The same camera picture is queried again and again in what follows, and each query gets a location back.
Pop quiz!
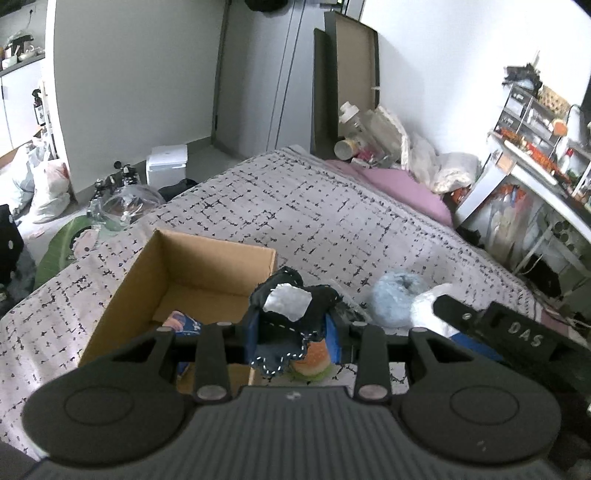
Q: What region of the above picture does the blue printed packet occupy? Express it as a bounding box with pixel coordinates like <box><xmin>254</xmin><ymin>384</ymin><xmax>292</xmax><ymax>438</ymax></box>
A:
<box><xmin>164</xmin><ymin>310</ymin><xmax>204</xmax><ymax>337</ymax></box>

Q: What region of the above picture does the clear plastic bag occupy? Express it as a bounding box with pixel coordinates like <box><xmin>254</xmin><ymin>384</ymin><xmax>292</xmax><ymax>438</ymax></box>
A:
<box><xmin>362</xmin><ymin>106</ymin><xmax>409</xmax><ymax>168</ymax></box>

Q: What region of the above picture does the black board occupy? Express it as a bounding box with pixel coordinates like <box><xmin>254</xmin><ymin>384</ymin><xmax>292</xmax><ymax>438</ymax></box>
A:
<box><xmin>312</xmin><ymin>28</ymin><xmax>339</xmax><ymax>158</ymax></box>

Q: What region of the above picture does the white grey plastic bag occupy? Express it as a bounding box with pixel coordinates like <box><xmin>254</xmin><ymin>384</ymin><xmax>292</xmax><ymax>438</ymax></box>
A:
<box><xmin>0</xmin><ymin>142</ymin><xmax>37</xmax><ymax>210</ymax></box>

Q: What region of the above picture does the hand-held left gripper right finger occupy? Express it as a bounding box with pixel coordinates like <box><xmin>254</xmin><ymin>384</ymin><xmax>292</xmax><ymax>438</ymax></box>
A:
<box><xmin>324</xmin><ymin>311</ymin><xmax>486</xmax><ymax>400</ymax></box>

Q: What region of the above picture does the green bag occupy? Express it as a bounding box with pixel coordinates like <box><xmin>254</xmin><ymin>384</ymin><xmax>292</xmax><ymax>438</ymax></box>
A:
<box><xmin>34</xmin><ymin>216</ymin><xmax>95</xmax><ymax>292</ymax></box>

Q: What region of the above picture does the small white appliance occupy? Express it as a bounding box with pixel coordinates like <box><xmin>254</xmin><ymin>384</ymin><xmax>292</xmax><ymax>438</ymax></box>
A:
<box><xmin>146</xmin><ymin>144</ymin><xmax>189</xmax><ymax>188</ymax></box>

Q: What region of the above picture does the dark spray bottle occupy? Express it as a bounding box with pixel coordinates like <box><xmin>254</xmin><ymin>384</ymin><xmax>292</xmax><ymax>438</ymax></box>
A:
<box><xmin>31</xmin><ymin>89</ymin><xmax>48</xmax><ymax>128</ymax></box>

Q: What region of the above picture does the black dotted stool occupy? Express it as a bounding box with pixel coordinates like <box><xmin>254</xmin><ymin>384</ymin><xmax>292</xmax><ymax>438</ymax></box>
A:
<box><xmin>0</xmin><ymin>204</ymin><xmax>25</xmax><ymax>288</ymax></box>

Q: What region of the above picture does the clear bag with bottles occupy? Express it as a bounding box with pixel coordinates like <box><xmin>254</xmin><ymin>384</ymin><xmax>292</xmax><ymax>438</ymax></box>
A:
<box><xmin>87</xmin><ymin>162</ymin><xmax>166</xmax><ymax>237</ymax></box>

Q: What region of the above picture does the white crumpled plastic bag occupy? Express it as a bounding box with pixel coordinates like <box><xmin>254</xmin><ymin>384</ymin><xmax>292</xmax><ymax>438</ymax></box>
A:
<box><xmin>406</xmin><ymin>133</ymin><xmax>482</xmax><ymax>195</ymax></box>

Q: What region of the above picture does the light blue fluffy plush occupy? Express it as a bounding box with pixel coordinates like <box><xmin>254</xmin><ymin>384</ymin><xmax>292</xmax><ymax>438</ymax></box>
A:
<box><xmin>372</xmin><ymin>271</ymin><xmax>428</xmax><ymax>326</ymax></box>

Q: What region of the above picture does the clear drawer organiser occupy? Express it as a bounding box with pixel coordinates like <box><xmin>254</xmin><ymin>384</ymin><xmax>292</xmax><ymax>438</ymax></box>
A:
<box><xmin>493</xmin><ymin>85</ymin><xmax>575</xmax><ymax>145</ymax></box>

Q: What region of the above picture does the pink pillow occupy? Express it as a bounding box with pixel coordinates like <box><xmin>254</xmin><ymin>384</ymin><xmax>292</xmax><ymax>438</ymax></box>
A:
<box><xmin>325</xmin><ymin>159</ymin><xmax>454</xmax><ymax>227</ymax></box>

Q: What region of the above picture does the white and red plastic bag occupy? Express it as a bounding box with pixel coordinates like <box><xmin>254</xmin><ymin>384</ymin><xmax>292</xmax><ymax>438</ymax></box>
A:
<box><xmin>28</xmin><ymin>159</ymin><xmax>71</xmax><ymax>223</ymax></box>

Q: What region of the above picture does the black stitched cloth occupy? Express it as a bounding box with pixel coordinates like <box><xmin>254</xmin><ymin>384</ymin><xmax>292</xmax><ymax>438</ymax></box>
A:
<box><xmin>249</xmin><ymin>267</ymin><xmax>345</xmax><ymax>377</ymax></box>

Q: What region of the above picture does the white desk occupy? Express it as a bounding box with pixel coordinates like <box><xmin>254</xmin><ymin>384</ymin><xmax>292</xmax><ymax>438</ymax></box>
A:
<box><xmin>455</xmin><ymin>131</ymin><xmax>591</xmax><ymax>289</ymax></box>

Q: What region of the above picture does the clear jar with white lid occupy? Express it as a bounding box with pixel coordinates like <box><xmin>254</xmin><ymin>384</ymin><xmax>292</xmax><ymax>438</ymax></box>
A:
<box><xmin>339</xmin><ymin>102</ymin><xmax>371</xmax><ymax>139</ymax></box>

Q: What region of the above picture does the burger plush toy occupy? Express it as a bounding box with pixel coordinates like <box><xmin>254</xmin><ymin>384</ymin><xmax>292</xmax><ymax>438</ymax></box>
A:
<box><xmin>290</xmin><ymin>340</ymin><xmax>332</xmax><ymax>383</ymax></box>

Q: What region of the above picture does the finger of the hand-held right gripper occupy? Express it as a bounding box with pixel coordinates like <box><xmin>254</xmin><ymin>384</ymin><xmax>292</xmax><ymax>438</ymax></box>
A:
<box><xmin>432</xmin><ymin>294</ymin><xmax>493</xmax><ymax>334</ymax></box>
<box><xmin>450</xmin><ymin>333</ymin><xmax>505</xmax><ymax>361</ymax></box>

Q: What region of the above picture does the brown cardboard box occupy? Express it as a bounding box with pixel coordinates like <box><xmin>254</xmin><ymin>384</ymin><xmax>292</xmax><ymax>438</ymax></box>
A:
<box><xmin>78</xmin><ymin>228</ymin><xmax>278</xmax><ymax>398</ymax></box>

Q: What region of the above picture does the woven basket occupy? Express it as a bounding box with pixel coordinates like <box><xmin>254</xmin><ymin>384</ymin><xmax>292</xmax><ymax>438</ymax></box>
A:
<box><xmin>538</xmin><ymin>85</ymin><xmax>572</xmax><ymax>112</ymax></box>

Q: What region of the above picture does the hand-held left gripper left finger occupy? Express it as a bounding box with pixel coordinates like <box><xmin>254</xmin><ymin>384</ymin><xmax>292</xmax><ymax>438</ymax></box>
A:
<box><xmin>108</xmin><ymin>309</ymin><xmax>260</xmax><ymax>401</ymax></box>

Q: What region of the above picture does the grey door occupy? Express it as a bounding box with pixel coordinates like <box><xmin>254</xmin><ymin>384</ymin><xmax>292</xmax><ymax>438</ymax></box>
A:
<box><xmin>211</xmin><ymin>0</ymin><xmax>324</xmax><ymax>160</ymax></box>

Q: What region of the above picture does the white kitchen cabinet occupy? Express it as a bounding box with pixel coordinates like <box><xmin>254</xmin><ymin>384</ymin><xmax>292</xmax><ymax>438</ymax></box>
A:
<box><xmin>0</xmin><ymin>32</ymin><xmax>49</xmax><ymax>155</ymax></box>

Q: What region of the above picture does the brown cardboard sheet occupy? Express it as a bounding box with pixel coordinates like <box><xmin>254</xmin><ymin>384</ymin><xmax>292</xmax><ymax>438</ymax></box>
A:
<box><xmin>324</xmin><ymin>11</ymin><xmax>382</xmax><ymax>139</ymax></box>

